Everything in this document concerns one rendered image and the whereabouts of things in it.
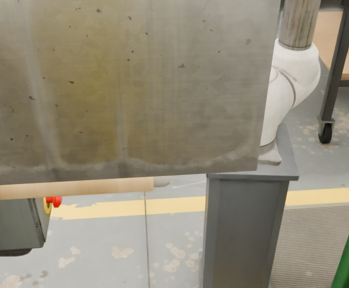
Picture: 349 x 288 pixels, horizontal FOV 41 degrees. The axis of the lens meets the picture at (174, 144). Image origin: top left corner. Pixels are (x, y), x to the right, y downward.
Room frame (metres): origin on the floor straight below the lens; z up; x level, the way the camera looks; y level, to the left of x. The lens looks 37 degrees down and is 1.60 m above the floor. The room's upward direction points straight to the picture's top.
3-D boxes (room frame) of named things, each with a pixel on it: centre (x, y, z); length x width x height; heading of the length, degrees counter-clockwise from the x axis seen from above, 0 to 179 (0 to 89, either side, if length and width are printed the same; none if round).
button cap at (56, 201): (0.65, 0.24, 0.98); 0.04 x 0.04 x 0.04; 5
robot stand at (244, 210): (1.18, -0.24, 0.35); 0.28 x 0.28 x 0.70; 87
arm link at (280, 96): (1.18, -0.25, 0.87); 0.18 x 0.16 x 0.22; 139
